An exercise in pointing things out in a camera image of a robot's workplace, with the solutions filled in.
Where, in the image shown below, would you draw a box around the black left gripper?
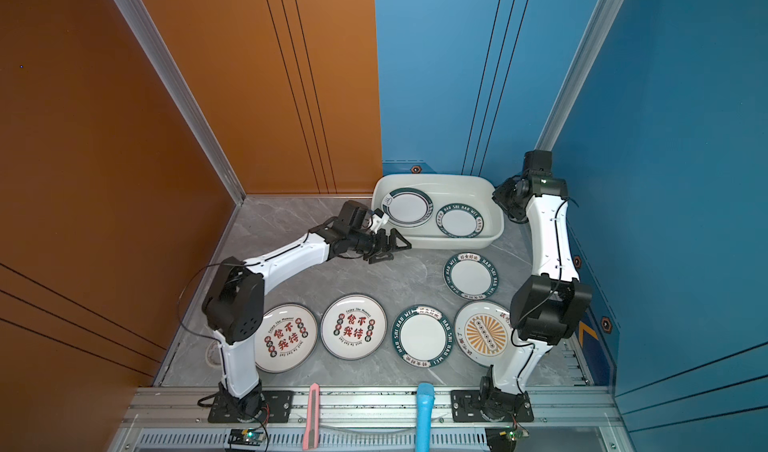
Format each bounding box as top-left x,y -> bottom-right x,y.
348,227 -> 412,264

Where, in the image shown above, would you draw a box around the green red rim plate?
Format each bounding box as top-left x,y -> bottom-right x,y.
381,188 -> 434,228

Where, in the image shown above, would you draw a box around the green lettered rim plate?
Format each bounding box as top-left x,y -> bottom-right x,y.
443,252 -> 499,301
436,203 -> 485,238
391,305 -> 455,369

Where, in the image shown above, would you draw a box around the white plate red characters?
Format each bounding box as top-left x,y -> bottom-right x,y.
254,304 -> 319,374
320,294 -> 388,361

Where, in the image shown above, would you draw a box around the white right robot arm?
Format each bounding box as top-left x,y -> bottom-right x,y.
478,173 -> 592,422

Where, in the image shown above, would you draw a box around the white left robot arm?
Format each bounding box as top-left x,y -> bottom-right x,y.
202,226 -> 412,422

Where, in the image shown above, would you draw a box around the white plastic bin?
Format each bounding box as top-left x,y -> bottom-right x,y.
372,174 -> 504,250

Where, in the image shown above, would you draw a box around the white sensor module left gripper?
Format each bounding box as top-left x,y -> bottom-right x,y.
368,209 -> 389,233

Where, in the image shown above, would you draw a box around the orange sunburst plate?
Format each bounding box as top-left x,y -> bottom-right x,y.
454,301 -> 512,367

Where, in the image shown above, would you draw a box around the pink utility knife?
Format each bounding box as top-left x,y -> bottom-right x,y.
302,383 -> 320,451

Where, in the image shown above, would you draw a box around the right small circuit board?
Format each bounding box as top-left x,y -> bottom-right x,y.
500,423 -> 530,443

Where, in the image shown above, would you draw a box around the green circuit board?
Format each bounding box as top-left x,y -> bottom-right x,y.
226,428 -> 269,451

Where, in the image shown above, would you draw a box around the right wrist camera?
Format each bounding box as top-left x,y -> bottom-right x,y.
522,149 -> 553,178

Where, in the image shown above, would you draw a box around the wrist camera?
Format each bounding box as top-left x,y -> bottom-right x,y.
334,200 -> 370,234
522,149 -> 553,178

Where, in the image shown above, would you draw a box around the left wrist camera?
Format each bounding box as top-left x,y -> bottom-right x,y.
334,200 -> 370,234

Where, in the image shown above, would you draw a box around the blue handle tool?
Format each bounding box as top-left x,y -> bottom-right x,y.
414,382 -> 435,452

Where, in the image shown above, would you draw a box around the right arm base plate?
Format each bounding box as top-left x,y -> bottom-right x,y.
450,390 -> 535,423

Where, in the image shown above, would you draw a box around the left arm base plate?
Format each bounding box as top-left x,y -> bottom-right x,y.
207,391 -> 293,425

